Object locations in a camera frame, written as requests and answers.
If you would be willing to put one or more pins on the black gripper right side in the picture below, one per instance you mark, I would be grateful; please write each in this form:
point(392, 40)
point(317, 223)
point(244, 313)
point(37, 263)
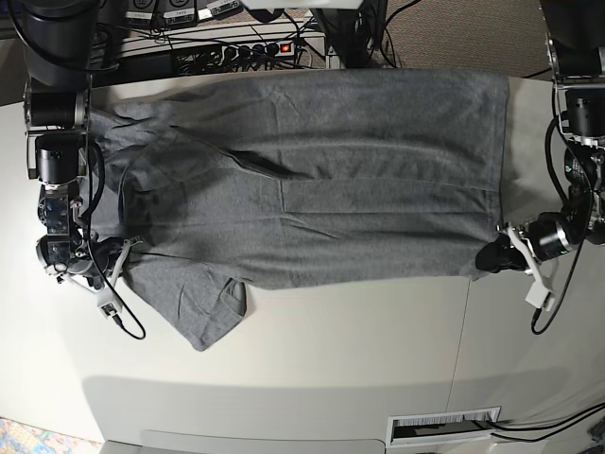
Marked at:
point(95, 261)

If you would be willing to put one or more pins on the black silver gripper left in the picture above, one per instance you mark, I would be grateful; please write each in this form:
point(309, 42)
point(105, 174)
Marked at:
point(550, 235)

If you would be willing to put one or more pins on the grey T-shirt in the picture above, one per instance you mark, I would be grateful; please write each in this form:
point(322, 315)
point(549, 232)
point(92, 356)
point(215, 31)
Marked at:
point(298, 180)

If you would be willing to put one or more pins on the black robot arm right side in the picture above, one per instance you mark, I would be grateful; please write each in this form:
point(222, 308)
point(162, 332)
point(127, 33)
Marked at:
point(59, 37)

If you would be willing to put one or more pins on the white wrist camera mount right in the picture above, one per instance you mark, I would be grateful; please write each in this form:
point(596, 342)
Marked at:
point(107, 302)

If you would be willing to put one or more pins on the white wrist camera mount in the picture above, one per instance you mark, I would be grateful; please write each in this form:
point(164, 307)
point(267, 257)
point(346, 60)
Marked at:
point(541, 293)
point(107, 302)

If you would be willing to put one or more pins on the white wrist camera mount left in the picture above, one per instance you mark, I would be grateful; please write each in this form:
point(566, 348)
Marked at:
point(541, 293)

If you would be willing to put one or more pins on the white cable grommet box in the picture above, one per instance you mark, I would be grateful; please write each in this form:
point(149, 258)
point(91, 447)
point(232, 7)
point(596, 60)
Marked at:
point(441, 428)

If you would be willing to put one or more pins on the black power strip red switch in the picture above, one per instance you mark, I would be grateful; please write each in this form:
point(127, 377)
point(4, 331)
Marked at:
point(220, 58)

